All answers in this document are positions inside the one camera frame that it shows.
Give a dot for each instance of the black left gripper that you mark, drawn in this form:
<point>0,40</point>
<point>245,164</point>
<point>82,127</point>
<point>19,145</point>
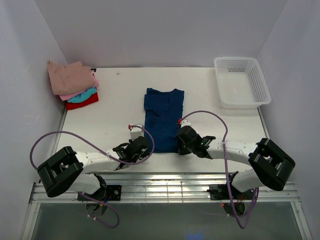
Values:
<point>145,154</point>

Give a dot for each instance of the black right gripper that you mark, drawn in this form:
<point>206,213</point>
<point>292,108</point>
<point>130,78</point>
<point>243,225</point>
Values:
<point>181,151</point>

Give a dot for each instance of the blue printed t shirt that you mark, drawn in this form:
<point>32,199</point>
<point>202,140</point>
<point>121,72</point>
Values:
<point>162,112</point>

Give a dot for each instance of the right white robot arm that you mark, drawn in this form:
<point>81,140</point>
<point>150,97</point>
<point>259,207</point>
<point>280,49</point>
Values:
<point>270,165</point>

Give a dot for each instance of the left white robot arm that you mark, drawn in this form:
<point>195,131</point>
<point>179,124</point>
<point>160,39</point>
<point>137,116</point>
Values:
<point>68,170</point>

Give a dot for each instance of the teal folded t shirt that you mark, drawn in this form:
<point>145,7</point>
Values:
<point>83,96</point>

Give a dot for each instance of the white plastic basket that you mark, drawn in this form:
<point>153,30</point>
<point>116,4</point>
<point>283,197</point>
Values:
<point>241,83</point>

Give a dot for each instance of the red folded t shirt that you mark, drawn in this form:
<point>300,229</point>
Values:
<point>92,99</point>

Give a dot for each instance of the pink folded t shirt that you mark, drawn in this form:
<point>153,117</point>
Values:
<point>69,96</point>

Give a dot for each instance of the beige folded t shirt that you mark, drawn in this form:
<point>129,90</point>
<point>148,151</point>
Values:
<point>69,79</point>

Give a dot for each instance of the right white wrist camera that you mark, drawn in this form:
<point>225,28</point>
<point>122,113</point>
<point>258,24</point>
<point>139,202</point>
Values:
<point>184,122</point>

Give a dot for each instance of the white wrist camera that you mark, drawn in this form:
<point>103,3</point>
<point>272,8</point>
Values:
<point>184,122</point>
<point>136,132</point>

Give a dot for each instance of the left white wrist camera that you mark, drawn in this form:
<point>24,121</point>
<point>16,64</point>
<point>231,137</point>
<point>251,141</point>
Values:
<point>136,132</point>

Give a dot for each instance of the aluminium rail frame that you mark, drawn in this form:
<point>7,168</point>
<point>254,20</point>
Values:
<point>148,188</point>

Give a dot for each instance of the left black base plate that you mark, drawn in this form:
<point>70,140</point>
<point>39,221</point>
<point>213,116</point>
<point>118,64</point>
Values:
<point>109,193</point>

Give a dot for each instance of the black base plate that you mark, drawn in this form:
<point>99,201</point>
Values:
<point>220,191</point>
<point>109,193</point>

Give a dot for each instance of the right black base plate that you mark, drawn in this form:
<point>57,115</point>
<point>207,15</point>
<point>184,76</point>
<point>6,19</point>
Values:
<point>220,191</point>

